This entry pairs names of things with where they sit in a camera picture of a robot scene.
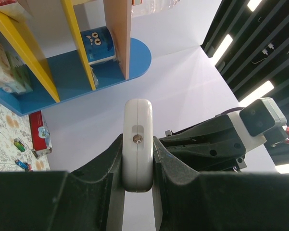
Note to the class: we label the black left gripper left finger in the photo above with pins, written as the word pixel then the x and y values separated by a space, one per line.
pixel 90 198

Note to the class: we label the green battery pair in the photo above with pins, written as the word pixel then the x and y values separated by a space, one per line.
pixel 19 145

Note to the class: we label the blue battery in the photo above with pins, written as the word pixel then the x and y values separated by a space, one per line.
pixel 21 164

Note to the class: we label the blue tissue roll pack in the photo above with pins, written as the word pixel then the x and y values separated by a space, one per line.
pixel 99 45

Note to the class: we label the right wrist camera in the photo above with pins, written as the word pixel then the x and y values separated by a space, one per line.
pixel 260 122

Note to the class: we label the tissue pack white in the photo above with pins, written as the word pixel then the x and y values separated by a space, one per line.
pixel 1 65

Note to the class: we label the clear plastic bottle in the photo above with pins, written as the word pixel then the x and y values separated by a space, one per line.
pixel 147 7

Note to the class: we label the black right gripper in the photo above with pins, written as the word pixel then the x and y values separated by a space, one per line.
pixel 212 145

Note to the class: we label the blue shelf unit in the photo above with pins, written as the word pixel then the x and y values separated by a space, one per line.
pixel 52 48

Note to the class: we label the black battery near box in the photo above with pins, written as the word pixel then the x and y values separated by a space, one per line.
pixel 35 154

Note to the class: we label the red toothpaste box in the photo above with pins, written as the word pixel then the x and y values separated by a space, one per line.
pixel 40 134

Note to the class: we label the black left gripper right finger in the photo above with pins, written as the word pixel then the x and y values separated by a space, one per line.
pixel 187 200

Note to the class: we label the tissue pack green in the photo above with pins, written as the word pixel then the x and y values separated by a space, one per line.
pixel 19 70

